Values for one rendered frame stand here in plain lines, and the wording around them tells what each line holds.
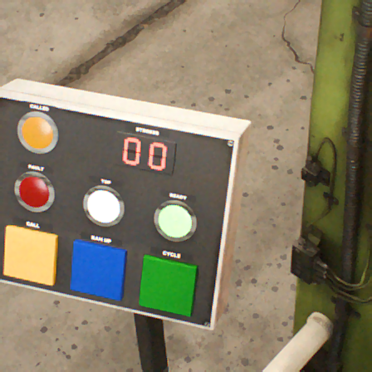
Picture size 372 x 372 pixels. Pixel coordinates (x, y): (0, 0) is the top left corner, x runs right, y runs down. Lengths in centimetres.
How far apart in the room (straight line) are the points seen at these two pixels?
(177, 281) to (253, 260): 128
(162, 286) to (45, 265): 17
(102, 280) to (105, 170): 16
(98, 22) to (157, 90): 38
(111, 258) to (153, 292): 7
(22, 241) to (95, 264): 11
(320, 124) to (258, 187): 136
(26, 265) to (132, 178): 21
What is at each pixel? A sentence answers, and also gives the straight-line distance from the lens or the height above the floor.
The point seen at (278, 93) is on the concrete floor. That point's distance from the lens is 302.
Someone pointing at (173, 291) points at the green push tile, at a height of 101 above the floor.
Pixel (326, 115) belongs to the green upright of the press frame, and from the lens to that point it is 139.
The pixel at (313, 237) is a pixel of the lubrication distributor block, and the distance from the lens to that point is 160.
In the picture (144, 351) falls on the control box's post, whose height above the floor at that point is 60.
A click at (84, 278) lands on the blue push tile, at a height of 100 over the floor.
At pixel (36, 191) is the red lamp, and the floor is 109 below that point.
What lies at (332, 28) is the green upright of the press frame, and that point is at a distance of 129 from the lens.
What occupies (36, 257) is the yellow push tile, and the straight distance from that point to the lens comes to 140.
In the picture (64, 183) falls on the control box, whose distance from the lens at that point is 135.
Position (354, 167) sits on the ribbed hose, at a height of 108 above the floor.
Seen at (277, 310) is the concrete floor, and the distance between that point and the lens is 253.
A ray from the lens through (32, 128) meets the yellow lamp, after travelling 134.
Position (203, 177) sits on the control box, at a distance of 128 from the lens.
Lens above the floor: 212
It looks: 50 degrees down
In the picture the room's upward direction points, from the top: 4 degrees counter-clockwise
